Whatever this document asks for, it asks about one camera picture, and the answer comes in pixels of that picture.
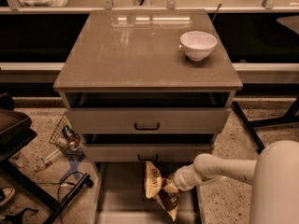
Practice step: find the black cart frame left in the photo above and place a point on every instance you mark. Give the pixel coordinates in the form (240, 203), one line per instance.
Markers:
(57, 179)

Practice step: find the shoe at left edge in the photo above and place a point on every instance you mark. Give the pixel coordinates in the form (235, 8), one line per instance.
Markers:
(6, 195)

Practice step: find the plastic bottle on floor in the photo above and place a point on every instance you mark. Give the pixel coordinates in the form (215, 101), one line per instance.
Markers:
(49, 160)

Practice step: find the brown chip bag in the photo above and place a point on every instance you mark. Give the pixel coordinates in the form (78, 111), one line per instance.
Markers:
(154, 183)

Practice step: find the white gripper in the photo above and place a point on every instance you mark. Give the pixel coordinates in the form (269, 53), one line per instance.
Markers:
(181, 177)

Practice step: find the drawer with black handle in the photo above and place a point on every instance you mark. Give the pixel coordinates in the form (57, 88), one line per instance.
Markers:
(147, 120)
(123, 153)

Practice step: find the wire basket with items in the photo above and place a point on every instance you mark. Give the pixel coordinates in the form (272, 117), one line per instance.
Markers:
(65, 138)

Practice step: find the top drawer with black handle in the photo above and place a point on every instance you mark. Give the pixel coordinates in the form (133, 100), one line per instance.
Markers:
(147, 120)

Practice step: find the middle drawer with black handle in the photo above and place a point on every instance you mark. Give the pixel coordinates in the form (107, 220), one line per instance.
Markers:
(123, 153)

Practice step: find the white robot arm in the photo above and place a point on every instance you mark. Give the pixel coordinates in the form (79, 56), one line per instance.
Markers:
(274, 177)

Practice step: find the black stand leg right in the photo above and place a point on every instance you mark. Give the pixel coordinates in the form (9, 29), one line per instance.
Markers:
(290, 117)

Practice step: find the white ceramic bowl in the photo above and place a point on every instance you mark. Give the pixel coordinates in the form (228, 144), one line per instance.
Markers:
(197, 45)

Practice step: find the grey drawer cabinet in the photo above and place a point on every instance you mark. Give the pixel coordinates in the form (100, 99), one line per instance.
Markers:
(133, 59)

